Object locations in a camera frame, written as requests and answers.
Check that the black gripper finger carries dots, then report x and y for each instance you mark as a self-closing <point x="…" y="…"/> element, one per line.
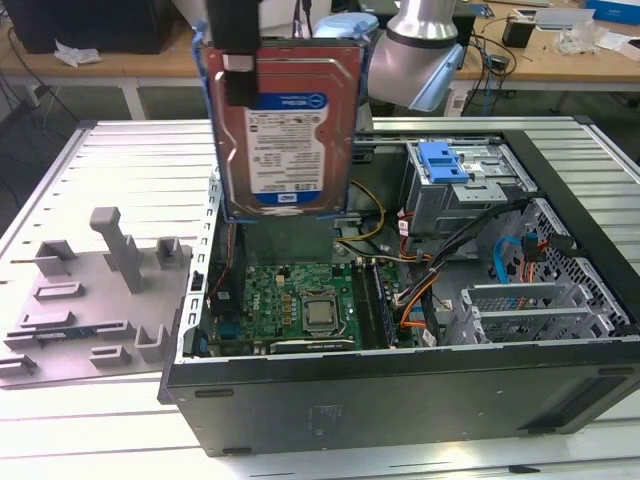
<point x="242" y="87"/>

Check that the hard disk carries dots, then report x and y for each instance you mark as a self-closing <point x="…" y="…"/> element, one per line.
<point x="285" y="165"/>

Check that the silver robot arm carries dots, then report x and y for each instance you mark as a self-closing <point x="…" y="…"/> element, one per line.
<point x="415" y="50"/>

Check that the grey metal disk bay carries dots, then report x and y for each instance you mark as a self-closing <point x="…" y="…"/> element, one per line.
<point x="525" y="314"/>

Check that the white plastic box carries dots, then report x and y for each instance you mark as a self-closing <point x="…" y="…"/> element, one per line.
<point x="277" y="17"/>

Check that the wooden desk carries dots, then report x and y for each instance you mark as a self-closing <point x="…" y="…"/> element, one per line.
<point x="150" y="65"/>

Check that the large black box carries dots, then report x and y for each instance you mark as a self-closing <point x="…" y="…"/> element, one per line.
<point x="100" y="25"/>

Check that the crumpled white paper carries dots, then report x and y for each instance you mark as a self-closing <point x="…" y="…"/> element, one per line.
<point x="77" y="54"/>

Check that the grey power supply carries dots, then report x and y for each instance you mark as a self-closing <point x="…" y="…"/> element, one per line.
<point x="285" y="242"/>

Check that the green motherboard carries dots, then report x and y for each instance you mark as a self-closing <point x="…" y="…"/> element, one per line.
<point x="270" y="285"/>

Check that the blue plastic latch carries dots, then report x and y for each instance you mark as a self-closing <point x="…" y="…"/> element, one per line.
<point x="442" y="167"/>

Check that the black cube box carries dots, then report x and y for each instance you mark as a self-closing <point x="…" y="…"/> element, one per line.
<point x="466" y="30"/>

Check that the grey optical drive cage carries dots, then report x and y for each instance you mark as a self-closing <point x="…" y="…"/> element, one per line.
<point x="450" y="205"/>

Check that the silver CPU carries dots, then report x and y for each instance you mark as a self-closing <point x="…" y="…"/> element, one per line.
<point x="321" y="313"/>

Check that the black RAM slot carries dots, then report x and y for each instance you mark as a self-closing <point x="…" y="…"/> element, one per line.
<point x="365" y="310"/>

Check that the CPU socket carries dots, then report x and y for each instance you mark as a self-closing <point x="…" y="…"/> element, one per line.
<point x="321" y="332"/>

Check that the black RAM stick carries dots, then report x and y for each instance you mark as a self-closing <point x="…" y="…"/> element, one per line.
<point x="384" y="310"/>

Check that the grey parts rack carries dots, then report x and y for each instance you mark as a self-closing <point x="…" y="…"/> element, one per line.
<point x="100" y="310"/>

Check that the black graphics card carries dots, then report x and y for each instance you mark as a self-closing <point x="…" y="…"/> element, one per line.
<point x="310" y="346"/>

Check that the small black device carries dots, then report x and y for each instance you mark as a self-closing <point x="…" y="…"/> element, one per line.
<point x="520" y="32"/>

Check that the green RAM stick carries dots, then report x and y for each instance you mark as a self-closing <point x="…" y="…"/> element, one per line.
<point x="62" y="335"/>

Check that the grey flat box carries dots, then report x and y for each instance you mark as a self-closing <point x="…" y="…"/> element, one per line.
<point x="565" y="19"/>

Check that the black PC case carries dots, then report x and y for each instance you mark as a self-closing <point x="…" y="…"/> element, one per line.
<point x="350" y="410"/>

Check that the clear plastic bag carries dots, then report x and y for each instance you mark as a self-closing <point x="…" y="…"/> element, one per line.
<point x="580" y="40"/>

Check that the blue cardboard box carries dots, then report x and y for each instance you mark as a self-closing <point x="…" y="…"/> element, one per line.
<point x="615" y="9"/>

